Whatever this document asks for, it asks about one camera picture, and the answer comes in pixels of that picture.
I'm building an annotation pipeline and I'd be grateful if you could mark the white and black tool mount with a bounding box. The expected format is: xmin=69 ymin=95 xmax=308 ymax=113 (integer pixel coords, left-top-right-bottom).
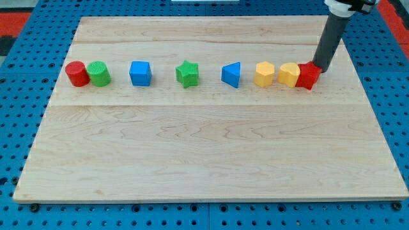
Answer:
xmin=324 ymin=0 xmax=380 ymax=18

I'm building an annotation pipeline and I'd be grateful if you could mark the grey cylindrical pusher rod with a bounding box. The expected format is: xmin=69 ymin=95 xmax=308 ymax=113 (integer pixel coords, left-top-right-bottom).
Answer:
xmin=313 ymin=13 xmax=349 ymax=73

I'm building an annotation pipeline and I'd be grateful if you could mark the blue triangle block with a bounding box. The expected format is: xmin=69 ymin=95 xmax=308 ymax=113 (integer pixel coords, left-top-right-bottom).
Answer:
xmin=221 ymin=62 xmax=241 ymax=88

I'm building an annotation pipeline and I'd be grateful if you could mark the wooden board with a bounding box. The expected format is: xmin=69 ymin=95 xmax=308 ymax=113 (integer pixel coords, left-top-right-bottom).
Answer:
xmin=13 ymin=15 xmax=408 ymax=204

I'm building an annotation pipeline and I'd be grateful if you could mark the red star block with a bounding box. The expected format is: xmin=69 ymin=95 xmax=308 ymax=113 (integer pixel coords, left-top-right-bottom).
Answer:
xmin=295 ymin=61 xmax=322 ymax=90

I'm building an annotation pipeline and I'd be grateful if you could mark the yellow heart block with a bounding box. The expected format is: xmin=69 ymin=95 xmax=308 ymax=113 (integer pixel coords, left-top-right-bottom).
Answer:
xmin=277 ymin=63 xmax=300 ymax=88

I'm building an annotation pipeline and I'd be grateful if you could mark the yellow hexagon block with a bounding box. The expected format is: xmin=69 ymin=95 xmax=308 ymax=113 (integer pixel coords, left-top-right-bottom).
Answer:
xmin=254 ymin=61 xmax=275 ymax=88

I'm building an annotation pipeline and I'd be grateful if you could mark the green star block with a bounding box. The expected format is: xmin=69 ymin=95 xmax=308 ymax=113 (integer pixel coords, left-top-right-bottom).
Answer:
xmin=175 ymin=60 xmax=199 ymax=88

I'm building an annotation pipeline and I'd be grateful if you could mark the blue cube block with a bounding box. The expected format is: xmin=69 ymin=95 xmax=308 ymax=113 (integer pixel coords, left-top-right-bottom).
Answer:
xmin=129 ymin=61 xmax=152 ymax=86

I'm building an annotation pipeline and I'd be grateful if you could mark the green cylinder block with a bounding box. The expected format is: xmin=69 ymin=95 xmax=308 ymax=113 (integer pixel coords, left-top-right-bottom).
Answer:
xmin=86 ymin=61 xmax=111 ymax=87

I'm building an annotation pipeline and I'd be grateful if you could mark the red cylinder block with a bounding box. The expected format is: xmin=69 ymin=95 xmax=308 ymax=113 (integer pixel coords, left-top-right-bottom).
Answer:
xmin=65 ymin=61 xmax=90 ymax=87

